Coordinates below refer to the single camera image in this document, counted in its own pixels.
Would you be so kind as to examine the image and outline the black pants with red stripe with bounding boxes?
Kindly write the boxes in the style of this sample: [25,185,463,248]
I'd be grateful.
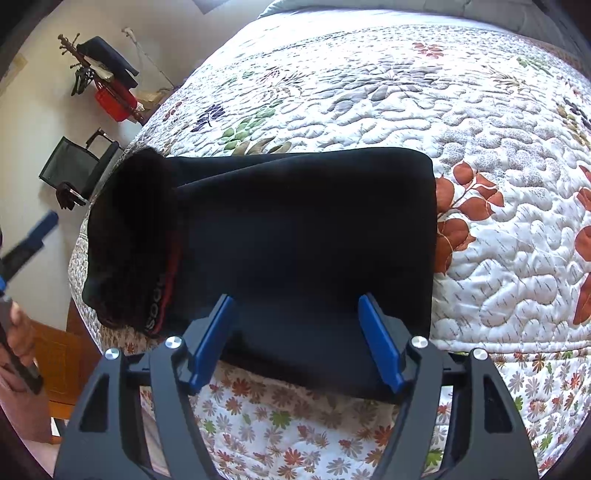
[82,147,437,402]

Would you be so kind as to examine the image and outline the left hand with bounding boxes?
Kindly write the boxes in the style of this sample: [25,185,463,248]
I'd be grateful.
[1,301,42,395]

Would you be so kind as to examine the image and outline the dark garment on rack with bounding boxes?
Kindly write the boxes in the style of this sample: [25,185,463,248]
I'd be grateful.
[76,36,139,89]

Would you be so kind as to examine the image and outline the wooden coat rack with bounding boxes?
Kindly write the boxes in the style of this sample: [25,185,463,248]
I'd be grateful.
[58,35,145,125]

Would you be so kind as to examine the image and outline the grey pillow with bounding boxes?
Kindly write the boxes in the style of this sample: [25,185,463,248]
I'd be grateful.
[259,0,575,50]

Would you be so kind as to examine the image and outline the floral quilted bedspread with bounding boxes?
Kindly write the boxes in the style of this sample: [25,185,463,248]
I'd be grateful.
[55,9,590,479]

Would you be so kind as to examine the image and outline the black mesh office chair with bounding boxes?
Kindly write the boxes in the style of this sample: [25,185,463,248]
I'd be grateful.
[38,129,121,210]

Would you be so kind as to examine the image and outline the red bag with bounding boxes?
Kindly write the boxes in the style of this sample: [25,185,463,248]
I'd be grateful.
[94,80,137,122]

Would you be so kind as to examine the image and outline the pink sleeved left forearm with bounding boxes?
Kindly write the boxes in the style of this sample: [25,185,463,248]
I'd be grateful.
[1,366,59,477]

